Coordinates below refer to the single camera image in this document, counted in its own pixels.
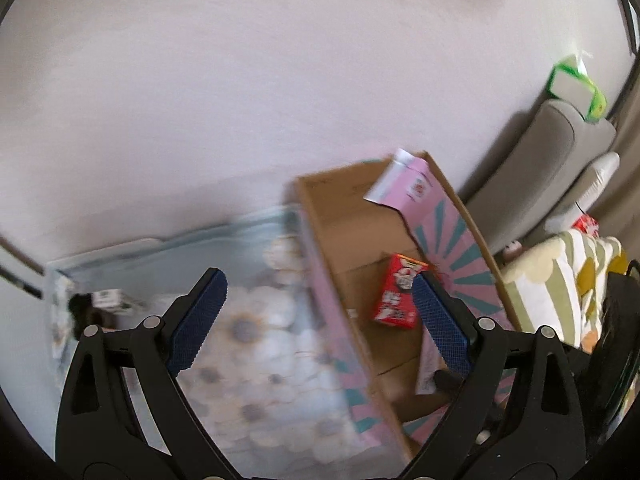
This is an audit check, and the black scrunchie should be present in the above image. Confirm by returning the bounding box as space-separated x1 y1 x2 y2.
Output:
68 294 101 330

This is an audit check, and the small white printed carton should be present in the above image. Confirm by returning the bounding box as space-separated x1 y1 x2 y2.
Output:
91 288 145 315

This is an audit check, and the red snack packet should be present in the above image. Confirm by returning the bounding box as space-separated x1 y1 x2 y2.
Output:
372 254 428 330

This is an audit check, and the striped floral pillow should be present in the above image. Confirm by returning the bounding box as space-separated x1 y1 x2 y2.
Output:
501 229 629 353

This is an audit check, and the floral blue table mat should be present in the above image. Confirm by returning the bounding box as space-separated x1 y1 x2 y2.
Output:
46 207 404 479

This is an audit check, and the pink cardboard box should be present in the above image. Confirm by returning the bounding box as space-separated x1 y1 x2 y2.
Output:
295 151 518 460

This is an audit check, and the pink white paper packet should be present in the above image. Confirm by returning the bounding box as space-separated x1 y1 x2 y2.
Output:
364 148 432 211

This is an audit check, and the green tissue pack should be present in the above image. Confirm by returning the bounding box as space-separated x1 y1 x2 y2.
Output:
547 54 608 122

